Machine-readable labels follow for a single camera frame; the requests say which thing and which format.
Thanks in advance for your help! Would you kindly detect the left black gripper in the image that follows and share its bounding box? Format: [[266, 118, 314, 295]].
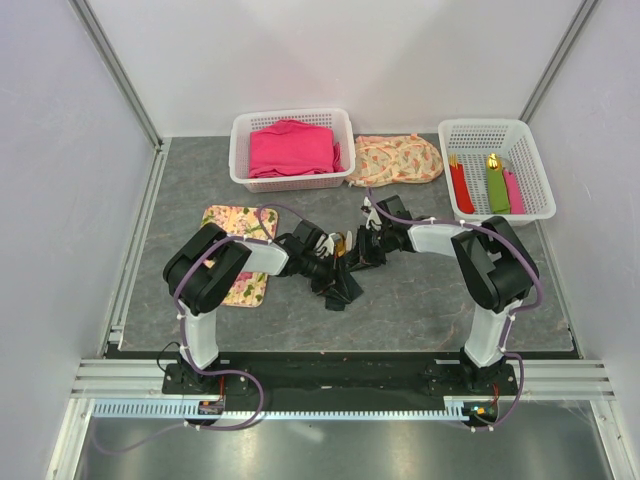
[[298, 252, 350, 304]]

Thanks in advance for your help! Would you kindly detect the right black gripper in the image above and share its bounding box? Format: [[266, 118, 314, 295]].
[[346, 226, 393, 273]]

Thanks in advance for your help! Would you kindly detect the black paper napkin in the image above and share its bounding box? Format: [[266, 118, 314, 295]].
[[319, 235, 372, 311]]

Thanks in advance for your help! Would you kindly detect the gold spoon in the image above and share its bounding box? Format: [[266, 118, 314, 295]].
[[334, 231, 353, 257]]

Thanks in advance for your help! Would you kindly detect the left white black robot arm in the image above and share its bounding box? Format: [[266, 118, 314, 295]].
[[163, 220, 359, 393]]

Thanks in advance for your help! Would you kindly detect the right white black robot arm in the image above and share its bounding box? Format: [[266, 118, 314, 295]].
[[347, 195, 542, 394]]

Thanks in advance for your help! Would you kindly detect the red napkin roll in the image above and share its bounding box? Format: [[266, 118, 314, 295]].
[[448, 154, 475, 214]]

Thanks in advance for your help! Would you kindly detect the green napkin roll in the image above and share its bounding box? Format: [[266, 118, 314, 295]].
[[486, 153, 510, 214]]

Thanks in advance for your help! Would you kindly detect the pink napkin roll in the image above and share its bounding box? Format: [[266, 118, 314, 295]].
[[503, 168, 526, 215]]

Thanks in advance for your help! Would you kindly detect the floral placemat tray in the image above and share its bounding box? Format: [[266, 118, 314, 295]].
[[202, 205, 279, 308]]

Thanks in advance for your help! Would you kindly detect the white basket with pink cloth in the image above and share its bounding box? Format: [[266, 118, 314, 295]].
[[228, 108, 355, 193]]

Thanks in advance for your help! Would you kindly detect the pink folded cloth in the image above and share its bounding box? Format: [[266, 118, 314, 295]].
[[249, 119, 344, 178]]

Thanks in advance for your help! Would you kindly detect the white basket with rolls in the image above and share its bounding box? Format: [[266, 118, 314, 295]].
[[438, 119, 556, 226]]

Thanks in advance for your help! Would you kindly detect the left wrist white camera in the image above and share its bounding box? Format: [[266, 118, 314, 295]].
[[314, 232, 341, 258]]

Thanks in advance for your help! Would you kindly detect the wrist white camera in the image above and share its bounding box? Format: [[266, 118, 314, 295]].
[[360, 197, 382, 231], [314, 232, 341, 258]]

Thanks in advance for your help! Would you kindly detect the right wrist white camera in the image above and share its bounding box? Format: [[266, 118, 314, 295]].
[[360, 197, 382, 231]]

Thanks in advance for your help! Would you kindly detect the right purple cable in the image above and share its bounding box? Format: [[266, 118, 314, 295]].
[[365, 186, 546, 432]]

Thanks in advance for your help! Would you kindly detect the purple cable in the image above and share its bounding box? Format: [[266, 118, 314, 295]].
[[90, 202, 316, 455], [365, 186, 546, 432]]

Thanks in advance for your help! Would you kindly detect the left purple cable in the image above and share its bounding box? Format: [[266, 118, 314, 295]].
[[90, 202, 316, 455]]

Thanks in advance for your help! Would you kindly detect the floral drawstring pouch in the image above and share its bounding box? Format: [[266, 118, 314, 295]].
[[346, 134, 444, 188]]

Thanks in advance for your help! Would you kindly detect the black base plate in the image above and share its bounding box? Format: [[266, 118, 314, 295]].
[[162, 352, 518, 397]]

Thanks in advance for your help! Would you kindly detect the blue slotted cable duct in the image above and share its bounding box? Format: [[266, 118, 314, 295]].
[[92, 398, 497, 421]]

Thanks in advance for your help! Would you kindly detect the front aluminium rail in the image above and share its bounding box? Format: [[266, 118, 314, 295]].
[[70, 359, 615, 401]]

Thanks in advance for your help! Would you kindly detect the left aluminium frame post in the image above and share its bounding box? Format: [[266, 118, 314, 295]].
[[69, 0, 163, 150]]

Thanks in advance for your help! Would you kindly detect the aluminium frame post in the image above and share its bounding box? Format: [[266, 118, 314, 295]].
[[69, 0, 163, 150], [519, 0, 601, 123]]

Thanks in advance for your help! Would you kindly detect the right aluminium frame post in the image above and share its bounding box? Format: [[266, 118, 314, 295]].
[[519, 0, 601, 123]]

